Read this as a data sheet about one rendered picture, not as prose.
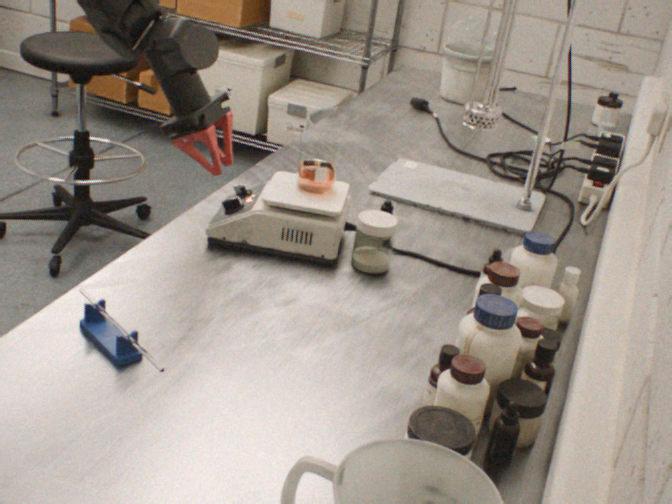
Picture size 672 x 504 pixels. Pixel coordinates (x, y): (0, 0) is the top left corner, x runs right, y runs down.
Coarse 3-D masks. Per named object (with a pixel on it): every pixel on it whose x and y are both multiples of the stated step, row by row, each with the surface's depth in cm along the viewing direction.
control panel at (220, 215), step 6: (258, 186) 136; (264, 186) 134; (252, 192) 134; (258, 192) 133; (228, 198) 136; (246, 198) 132; (252, 198) 131; (222, 204) 135; (246, 204) 129; (252, 204) 128; (222, 210) 132; (240, 210) 128; (246, 210) 127; (216, 216) 130; (222, 216) 129; (228, 216) 127; (210, 222) 128
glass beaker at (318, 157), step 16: (304, 144) 125; (320, 144) 130; (336, 144) 129; (304, 160) 126; (320, 160) 125; (336, 160) 127; (304, 176) 127; (320, 176) 126; (304, 192) 128; (320, 192) 128
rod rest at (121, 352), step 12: (96, 312) 104; (84, 324) 104; (96, 324) 104; (108, 324) 104; (96, 336) 102; (108, 336) 102; (120, 336) 98; (132, 336) 99; (108, 348) 100; (120, 348) 99; (132, 348) 100; (120, 360) 98; (132, 360) 100
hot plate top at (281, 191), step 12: (276, 180) 131; (288, 180) 132; (276, 192) 127; (288, 192) 128; (336, 192) 130; (348, 192) 131; (276, 204) 125; (288, 204) 124; (300, 204) 124; (312, 204) 125; (324, 204) 126; (336, 204) 126; (336, 216) 124
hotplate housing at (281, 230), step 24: (264, 192) 132; (240, 216) 126; (264, 216) 125; (288, 216) 125; (312, 216) 126; (216, 240) 128; (240, 240) 127; (264, 240) 127; (288, 240) 126; (312, 240) 126; (336, 240) 126
